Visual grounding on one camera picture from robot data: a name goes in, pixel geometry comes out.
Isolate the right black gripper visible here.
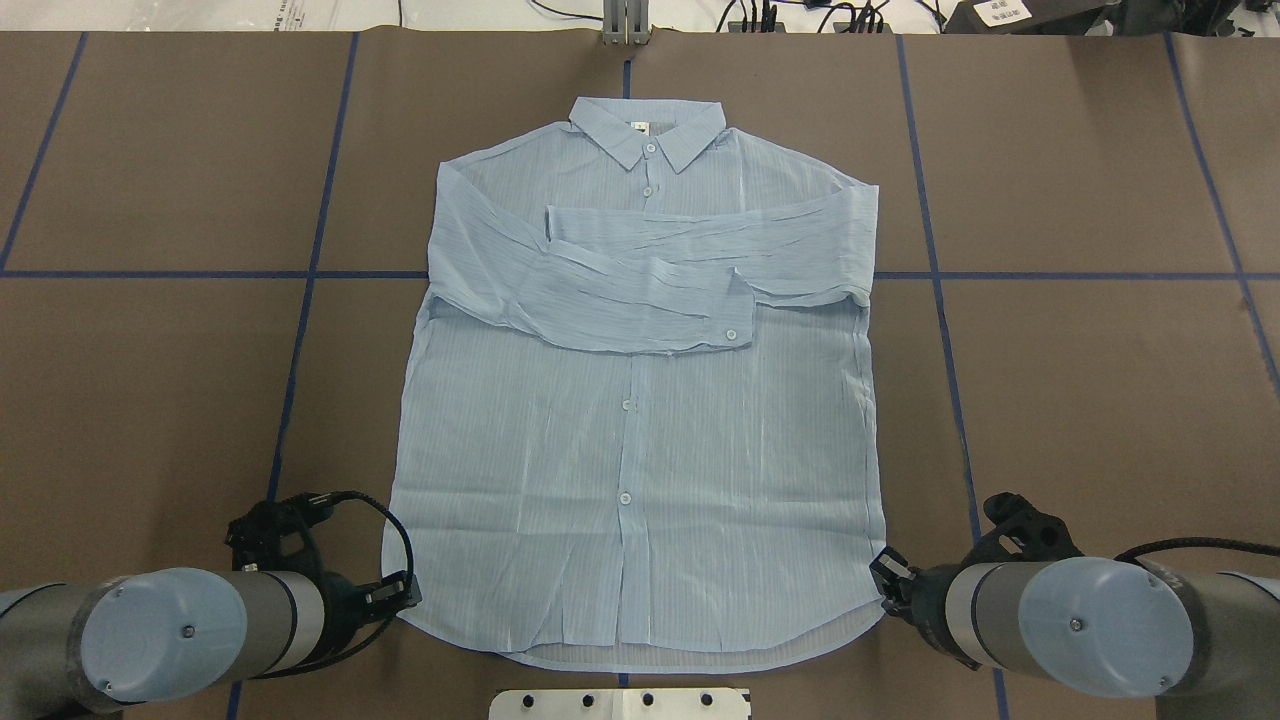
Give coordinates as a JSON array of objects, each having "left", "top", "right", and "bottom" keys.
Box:
[{"left": 869, "top": 546, "right": 961, "bottom": 662}]

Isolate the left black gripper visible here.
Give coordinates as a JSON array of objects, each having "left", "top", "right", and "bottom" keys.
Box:
[{"left": 320, "top": 570, "right": 421, "bottom": 651}]

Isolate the light blue button-up shirt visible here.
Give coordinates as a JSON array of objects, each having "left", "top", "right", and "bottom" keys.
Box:
[{"left": 381, "top": 97, "right": 886, "bottom": 674}]

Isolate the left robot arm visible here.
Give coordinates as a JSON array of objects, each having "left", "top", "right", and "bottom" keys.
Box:
[{"left": 1, "top": 568, "right": 421, "bottom": 719}]

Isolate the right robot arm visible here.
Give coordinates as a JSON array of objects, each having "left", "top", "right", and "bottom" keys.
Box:
[{"left": 870, "top": 548, "right": 1279, "bottom": 719}]

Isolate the black device with label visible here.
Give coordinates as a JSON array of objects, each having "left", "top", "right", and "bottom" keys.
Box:
[{"left": 942, "top": 1, "right": 1123, "bottom": 36}]

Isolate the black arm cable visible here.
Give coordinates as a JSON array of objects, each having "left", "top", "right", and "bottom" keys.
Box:
[{"left": 300, "top": 489, "right": 415, "bottom": 682}]

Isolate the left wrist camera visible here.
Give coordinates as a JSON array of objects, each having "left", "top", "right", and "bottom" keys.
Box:
[{"left": 224, "top": 493, "right": 334, "bottom": 580}]

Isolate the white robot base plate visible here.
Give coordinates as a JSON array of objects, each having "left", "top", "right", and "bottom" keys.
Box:
[{"left": 488, "top": 687, "right": 753, "bottom": 719}]

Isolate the aluminium frame post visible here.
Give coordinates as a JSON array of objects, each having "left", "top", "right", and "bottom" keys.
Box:
[{"left": 602, "top": 0, "right": 652, "bottom": 46}]

